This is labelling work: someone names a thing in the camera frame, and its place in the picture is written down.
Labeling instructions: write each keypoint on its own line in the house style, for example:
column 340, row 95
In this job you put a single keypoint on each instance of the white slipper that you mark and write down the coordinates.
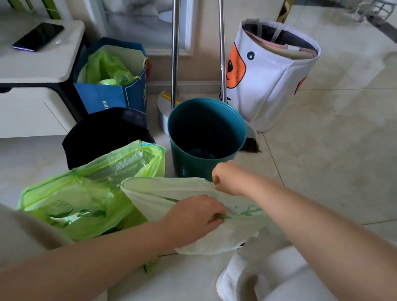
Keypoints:
column 235, row 282

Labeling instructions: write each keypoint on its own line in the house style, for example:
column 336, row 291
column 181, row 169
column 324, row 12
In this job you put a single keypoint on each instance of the folded fabric pieces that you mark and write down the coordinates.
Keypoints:
column 289, row 51

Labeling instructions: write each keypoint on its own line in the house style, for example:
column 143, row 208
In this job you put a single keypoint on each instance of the white fabric basket orange print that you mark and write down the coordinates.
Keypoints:
column 266, row 84

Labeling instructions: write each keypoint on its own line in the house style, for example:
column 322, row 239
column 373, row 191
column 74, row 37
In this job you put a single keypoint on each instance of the blue paper gift bag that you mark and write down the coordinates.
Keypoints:
column 97, row 97

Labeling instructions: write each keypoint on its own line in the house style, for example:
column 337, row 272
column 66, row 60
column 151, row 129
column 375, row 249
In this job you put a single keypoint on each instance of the full bright green trash bag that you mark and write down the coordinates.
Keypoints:
column 78, row 190

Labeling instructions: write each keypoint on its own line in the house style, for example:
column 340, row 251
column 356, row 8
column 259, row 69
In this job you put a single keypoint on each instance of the person's left fingers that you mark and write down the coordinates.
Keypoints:
column 219, row 217

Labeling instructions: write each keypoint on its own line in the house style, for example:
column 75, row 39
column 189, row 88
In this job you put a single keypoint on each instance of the person's right forearm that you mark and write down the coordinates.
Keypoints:
column 336, row 245

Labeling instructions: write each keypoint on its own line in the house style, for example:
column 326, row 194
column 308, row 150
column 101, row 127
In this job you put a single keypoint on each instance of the teal plastic trash bin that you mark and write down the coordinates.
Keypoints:
column 179, row 158

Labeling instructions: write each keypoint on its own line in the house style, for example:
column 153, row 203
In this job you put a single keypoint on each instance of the person's right hand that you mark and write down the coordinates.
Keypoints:
column 233, row 178

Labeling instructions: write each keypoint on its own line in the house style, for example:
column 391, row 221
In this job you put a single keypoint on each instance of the person's right fingers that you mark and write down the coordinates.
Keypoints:
column 217, row 177

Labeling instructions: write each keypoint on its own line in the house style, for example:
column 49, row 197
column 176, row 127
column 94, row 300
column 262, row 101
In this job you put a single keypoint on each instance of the black bag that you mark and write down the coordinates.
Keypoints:
column 101, row 135

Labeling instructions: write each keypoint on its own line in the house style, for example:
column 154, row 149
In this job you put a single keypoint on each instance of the white cabinet with drawer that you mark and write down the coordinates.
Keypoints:
column 9, row 111

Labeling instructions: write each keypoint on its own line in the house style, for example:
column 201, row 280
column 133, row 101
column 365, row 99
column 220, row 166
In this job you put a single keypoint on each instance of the person's left hand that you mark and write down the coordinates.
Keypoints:
column 188, row 220

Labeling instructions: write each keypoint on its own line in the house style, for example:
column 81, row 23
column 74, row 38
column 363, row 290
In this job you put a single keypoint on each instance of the pale translucent trash bag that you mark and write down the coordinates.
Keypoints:
column 157, row 192

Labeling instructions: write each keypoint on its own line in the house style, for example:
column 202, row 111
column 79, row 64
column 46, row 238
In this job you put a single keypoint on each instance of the small crumpled green plastic bag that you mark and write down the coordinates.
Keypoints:
column 105, row 67

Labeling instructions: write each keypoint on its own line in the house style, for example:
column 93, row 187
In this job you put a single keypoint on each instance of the gold metal trim strip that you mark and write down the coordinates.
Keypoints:
column 288, row 3

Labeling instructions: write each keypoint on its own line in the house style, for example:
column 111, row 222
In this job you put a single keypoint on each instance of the black smartphone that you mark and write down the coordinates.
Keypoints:
column 37, row 37

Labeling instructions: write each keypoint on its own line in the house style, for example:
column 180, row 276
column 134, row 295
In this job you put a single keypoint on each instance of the white framed glass panel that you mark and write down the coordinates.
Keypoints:
column 138, row 3

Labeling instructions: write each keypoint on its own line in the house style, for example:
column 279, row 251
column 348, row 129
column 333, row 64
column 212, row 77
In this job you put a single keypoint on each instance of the person's left forearm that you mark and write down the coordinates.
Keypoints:
column 74, row 271

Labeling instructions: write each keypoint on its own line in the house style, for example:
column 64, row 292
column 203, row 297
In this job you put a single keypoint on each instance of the dark threshold strip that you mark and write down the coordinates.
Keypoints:
column 390, row 32

